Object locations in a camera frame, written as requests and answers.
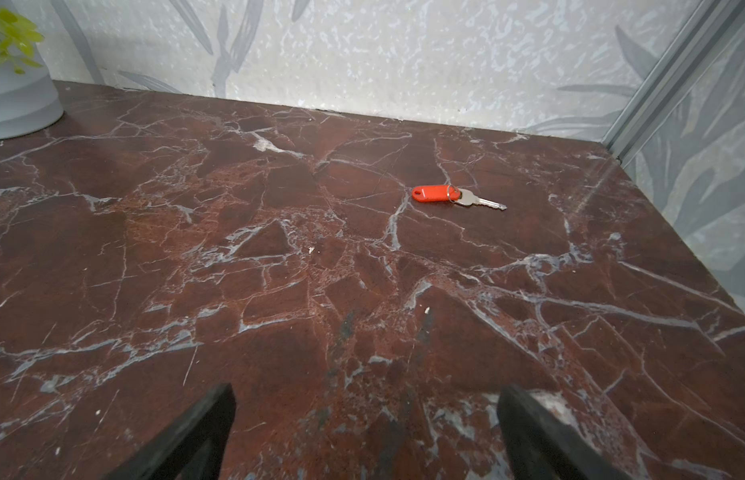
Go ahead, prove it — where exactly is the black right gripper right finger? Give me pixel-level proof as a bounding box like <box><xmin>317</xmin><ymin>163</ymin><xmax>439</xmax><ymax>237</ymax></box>
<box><xmin>497</xmin><ymin>384</ymin><xmax>629</xmax><ymax>480</ymax></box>

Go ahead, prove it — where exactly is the aluminium frame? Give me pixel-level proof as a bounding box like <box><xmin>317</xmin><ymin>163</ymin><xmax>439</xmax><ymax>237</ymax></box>
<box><xmin>603</xmin><ymin>0</ymin><xmax>745</xmax><ymax>163</ymax></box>

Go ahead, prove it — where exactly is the white flower pot plant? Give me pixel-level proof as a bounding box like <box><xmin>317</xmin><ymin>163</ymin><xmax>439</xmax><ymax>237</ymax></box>
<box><xmin>0</xmin><ymin>1</ymin><xmax>64</xmax><ymax>140</ymax></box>

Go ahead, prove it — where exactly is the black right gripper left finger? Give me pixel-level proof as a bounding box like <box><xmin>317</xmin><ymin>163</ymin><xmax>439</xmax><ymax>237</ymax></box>
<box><xmin>106</xmin><ymin>383</ymin><xmax>236</xmax><ymax>480</ymax></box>

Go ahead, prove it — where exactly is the red tag silver key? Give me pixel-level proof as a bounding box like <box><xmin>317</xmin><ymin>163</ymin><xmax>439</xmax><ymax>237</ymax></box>
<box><xmin>412</xmin><ymin>185</ymin><xmax>507</xmax><ymax>211</ymax></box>

